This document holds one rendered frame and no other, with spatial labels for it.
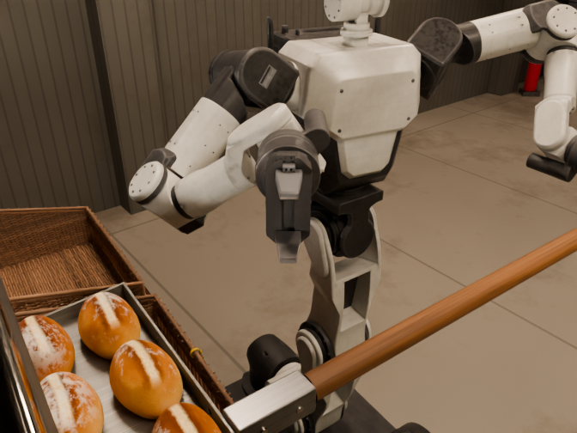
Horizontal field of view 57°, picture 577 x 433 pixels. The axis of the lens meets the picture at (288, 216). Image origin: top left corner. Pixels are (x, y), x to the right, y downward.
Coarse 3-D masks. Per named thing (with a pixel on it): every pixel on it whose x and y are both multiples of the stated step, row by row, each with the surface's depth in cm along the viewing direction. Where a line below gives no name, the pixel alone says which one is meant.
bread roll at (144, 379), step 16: (128, 352) 54; (144, 352) 54; (160, 352) 55; (112, 368) 54; (128, 368) 52; (144, 368) 52; (160, 368) 52; (176, 368) 55; (112, 384) 54; (128, 384) 52; (144, 384) 51; (160, 384) 51; (176, 384) 53; (128, 400) 52; (144, 400) 51; (160, 400) 51; (176, 400) 52; (144, 416) 52
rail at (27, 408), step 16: (0, 304) 30; (0, 320) 27; (0, 336) 26; (0, 352) 25; (16, 352) 26; (0, 368) 24; (16, 368) 24; (0, 384) 23; (16, 384) 23; (0, 400) 23; (16, 400) 22; (32, 400) 23; (0, 416) 22; (16, 416) 22; (32, 416) 22; (0, 432) 21; (16, 432) 21; (32, 432) 21
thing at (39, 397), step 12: (0, 276) 37; (0, 288) 34; (12, 312) 33; (12, 324) 30; (24, 348) 30; (24, 360) 27; (36, 384) 27; (36, 396) 25; (48, 408) 27; (48, 420) 25; (48, 432) 24
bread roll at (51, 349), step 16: (32, 320) 58; (48, 320) 59; (32, 336) 56; (48, 336) 56; (64, 336) 58; (32, 352) 55; (48, 352) 55; (64, 352) 56; (48, 368) 55; (64, 368) 56
